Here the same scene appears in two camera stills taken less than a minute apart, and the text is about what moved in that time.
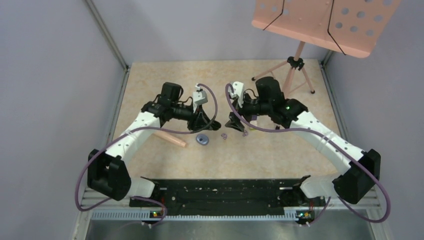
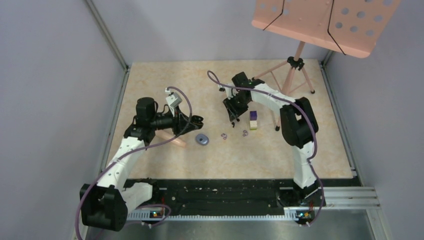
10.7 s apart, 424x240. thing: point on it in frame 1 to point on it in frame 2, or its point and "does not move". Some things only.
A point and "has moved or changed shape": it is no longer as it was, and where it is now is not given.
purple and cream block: [254, 120] does not move
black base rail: [273, 198] does not move
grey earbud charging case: [202, 139] does not move
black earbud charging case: [215, 125] has moved or changed shape
